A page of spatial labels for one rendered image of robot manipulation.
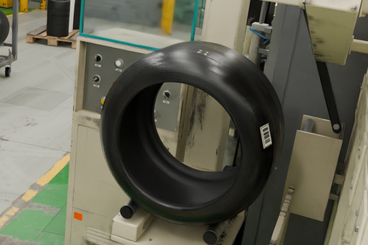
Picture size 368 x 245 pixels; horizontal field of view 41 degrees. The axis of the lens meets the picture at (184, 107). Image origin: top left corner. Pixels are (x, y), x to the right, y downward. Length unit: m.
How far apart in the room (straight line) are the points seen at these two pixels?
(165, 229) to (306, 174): 0.51
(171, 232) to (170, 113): 0.71
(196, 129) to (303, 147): 0.40
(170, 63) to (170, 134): 0.92
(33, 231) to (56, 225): 0.14
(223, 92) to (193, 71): 0.10
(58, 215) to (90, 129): 1.03
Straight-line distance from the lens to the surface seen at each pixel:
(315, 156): 1.69
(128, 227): 1.64
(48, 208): 3.41
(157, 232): 1.72
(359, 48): 1.48
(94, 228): 2.64
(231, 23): 1.71
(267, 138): 1.38
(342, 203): 1.77
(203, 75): 1.36
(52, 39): 7.95
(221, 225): 1.59
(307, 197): 1.75
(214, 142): 1.82
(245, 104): 1.36
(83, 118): 2.43
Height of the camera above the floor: 1.72
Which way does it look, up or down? 18 degrees down
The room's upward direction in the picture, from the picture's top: 8 degrees clockwise
